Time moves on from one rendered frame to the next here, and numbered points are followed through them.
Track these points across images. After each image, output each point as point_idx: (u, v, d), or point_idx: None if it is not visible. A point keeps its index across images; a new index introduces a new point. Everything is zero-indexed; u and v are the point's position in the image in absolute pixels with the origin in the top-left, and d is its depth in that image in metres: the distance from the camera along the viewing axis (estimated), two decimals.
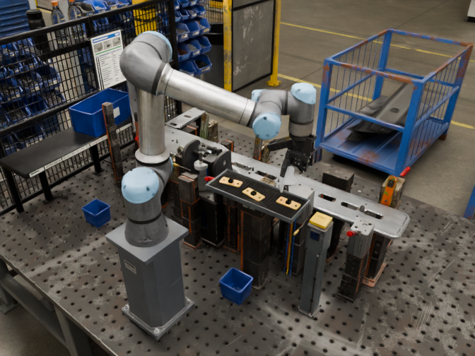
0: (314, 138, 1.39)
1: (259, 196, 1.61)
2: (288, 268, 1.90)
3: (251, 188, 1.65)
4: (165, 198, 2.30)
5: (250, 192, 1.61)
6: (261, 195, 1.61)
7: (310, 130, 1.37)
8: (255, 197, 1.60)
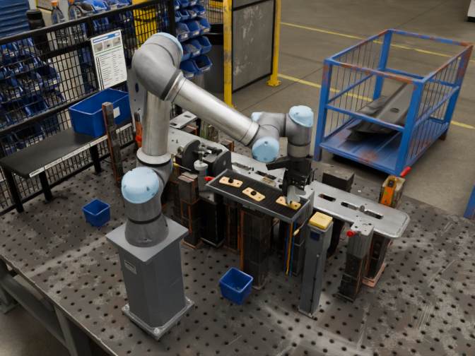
0: (312, 158, 1.43)
1: (259, 196, 1.61)
2: (288, 268, 1.90)
3: (251, 188, 1.65)
4: (165, 198, 2.30)
5: (250, 192, 1.61)
6: (261, 195, 1.61)
7: (308, 151, 1.41)
8: (255, 197, 1.60)
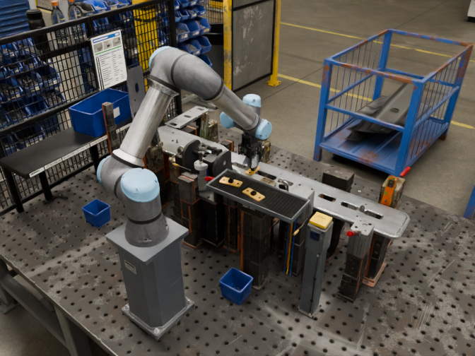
0: (245, 135, 1.88)
1: (259, 196, 1.61)
2: (288, 268, 1.90)
3: (251, 188, 1.65)
4: (165, 198, 2.30)
5: (250, 192, 1.61)
6: (261, 195, 1.61)
7: None
8: (255, 197, 1.60)
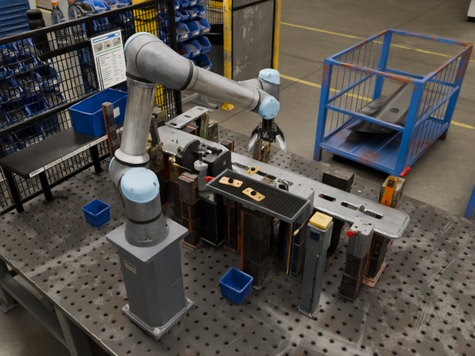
0: None
1: (259, 196, 1.61)
2: (288, 268, 1.90)
3: (251, 188, 1.65)
4: (165, 198, 2.30)
5: (250, 192, 1.61)
6: (261, 195, 1.61)
7: None
8: (255, 197, 1.60)
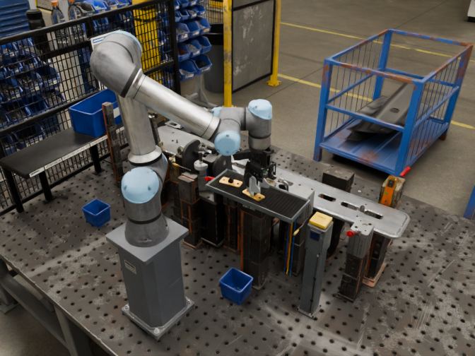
0: (271, 152, 1.46)
1: (259, 196, 1.61)
2: (288, 268, 1.90)
3: None
4: (165, 198, 2.30)
5: None
6: (261, 195, 1.61)
7: (266, 144, 1.45)
8: (255, 197, 1.60)
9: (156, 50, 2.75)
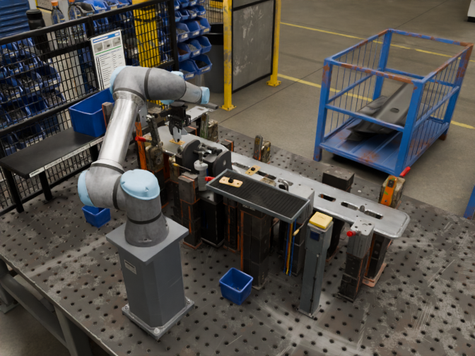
0: (186, 107, 2.12)
1: (182, 141, 2.27)
2: (288, 268, 1.90)
3: None
4: (165, 198, 2.30)
5: (174, 140, 2.27)
6: (183, 141, 2.27)
7: (182, 102, 2.11)
8: (178, 143, 2.26)
9: (156, 50, 2.75)
